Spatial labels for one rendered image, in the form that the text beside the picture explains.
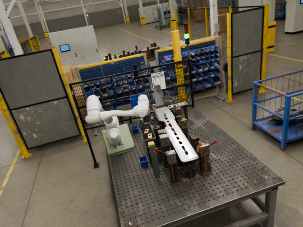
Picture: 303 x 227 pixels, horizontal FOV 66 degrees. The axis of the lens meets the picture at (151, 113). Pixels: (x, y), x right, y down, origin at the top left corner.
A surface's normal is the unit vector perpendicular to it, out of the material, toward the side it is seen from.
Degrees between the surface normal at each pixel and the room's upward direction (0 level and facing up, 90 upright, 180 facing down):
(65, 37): 90
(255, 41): 91
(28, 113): 89
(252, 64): 91
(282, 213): 0
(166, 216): 0
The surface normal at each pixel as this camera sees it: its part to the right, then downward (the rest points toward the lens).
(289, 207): -0.16, -0.89
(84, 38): 0.26, 0.38
